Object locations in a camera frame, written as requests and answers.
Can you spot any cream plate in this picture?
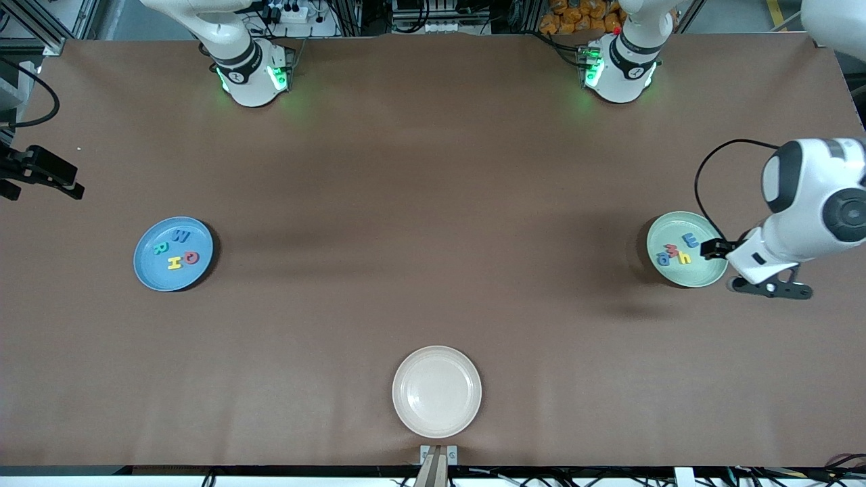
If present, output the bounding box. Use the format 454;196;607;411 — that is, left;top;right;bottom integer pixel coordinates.
392;346;482;439

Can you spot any grey metal mount bracket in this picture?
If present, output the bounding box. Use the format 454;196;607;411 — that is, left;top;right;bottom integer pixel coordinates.
420;444;459;466

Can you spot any grey equipment rack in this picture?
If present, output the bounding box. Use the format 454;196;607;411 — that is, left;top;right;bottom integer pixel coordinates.
391;0;491;34

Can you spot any blue plate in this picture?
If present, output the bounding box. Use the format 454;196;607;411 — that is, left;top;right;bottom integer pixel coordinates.
133;216;214;292

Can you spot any green plate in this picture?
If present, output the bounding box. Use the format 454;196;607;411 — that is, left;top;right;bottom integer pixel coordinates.
646;211;730;288

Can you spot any orange objects pile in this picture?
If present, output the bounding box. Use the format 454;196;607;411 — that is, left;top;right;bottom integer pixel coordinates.
540;0;624;36

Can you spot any aluminium frame profile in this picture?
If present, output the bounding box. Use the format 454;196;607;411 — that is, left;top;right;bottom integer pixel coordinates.
0;0;102;56

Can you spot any white power strip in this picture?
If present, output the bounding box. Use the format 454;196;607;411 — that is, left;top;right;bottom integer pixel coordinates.
260;2;312;24

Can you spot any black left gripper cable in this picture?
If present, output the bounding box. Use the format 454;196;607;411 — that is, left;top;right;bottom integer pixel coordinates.
694;139;782;243

